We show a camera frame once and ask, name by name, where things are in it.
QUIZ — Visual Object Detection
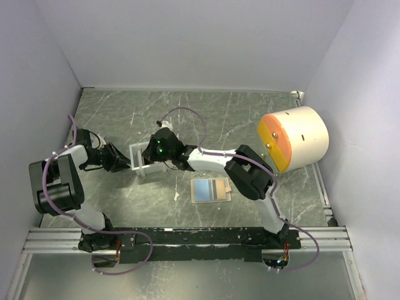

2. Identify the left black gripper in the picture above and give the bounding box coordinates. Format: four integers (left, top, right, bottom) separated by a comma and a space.
82, 142, 134, 174

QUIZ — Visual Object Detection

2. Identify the white card tray box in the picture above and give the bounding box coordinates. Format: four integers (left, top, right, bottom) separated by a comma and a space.
129, 142, 167, 178

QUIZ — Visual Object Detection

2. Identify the beige card holder wallet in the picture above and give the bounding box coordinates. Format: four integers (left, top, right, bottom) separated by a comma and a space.
191, 177, 232, 204

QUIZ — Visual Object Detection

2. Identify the gold VIP card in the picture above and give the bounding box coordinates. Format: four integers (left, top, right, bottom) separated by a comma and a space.
211, 178, 227, 201

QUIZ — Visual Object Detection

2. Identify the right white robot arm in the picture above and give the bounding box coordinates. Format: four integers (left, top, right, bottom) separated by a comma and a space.
142, 127, 289, 249

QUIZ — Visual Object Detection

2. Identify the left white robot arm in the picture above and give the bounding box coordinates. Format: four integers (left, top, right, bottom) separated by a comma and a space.
29, 129, 131, 253

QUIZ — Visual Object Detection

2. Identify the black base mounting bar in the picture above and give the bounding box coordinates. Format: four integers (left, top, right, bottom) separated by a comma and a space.
92, 227, 301, 264

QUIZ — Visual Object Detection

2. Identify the large cream cylinder drum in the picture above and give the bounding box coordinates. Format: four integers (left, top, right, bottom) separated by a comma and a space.
257, 106, 329, 173

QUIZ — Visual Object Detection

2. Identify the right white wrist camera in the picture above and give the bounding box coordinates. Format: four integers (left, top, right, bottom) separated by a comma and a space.
156, 120, 173, 131

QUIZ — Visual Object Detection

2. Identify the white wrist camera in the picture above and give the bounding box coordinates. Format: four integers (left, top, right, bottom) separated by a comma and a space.
156, 120, 173, 131
94, 134, 107, 149

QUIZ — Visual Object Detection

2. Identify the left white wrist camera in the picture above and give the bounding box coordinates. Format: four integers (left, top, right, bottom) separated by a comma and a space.
94, 134, 107, 149

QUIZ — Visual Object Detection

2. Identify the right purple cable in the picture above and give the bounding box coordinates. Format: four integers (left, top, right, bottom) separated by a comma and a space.
157, 107, 321, 273

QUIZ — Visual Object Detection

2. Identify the purple cable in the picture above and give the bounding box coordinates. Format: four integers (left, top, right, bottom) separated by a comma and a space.
42, 114, 154, 276
157, 107, 321, 273

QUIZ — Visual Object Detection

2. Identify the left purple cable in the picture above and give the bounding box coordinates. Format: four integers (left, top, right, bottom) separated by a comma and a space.
42, 114, 154, 276

